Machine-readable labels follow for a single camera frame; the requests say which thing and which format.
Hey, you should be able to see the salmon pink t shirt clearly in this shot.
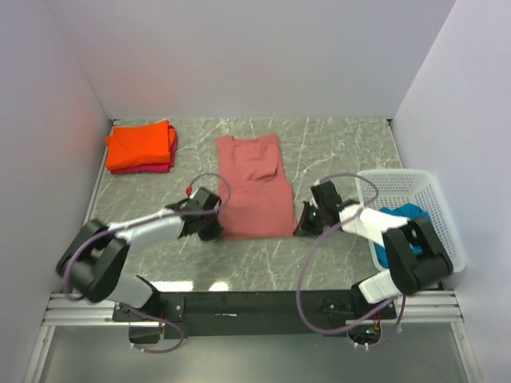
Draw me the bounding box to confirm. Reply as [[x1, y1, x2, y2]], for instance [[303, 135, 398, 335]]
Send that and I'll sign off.
[[216, 132, 297, 240]]

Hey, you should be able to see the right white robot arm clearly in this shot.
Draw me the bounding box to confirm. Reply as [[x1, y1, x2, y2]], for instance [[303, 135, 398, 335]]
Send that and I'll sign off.
[[295, 180, 454, 318]]

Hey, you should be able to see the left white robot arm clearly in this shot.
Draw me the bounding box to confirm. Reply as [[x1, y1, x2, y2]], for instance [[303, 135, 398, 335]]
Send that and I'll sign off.
[[56, 188, 222, 321]]

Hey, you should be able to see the white plastic basket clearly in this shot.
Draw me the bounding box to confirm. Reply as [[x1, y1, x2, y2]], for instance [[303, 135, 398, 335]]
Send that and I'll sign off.
[[355, 168, 466, 273]]

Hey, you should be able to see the folded magenta t shirt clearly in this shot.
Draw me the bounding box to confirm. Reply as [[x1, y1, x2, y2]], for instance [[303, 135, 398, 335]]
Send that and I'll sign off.
[[109, 124, 179, 176]]

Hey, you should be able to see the blue t shirt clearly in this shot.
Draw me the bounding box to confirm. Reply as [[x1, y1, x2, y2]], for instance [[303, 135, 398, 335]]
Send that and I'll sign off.
[[374, 203, 432, 269]]

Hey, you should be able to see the black base beam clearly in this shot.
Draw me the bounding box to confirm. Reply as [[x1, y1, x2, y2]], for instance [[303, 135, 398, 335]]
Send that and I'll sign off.
[[107, 289, 400, 341]]

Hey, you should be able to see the folded orange t shirt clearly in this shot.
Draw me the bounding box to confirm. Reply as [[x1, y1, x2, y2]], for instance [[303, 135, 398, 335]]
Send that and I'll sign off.
[[105, 120, 175, 170]]

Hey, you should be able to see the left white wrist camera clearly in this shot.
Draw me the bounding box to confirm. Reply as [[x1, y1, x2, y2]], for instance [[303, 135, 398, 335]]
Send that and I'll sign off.
[[185, 185, 198, 199]]

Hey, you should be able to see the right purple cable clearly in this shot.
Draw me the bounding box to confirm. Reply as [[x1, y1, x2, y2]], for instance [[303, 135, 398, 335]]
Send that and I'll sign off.
[[295, 172, 407, 347]]

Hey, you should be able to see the aluminium rail frame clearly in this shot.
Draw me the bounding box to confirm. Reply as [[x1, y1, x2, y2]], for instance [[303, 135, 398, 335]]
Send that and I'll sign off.
[[24, 289, 482, 382]]

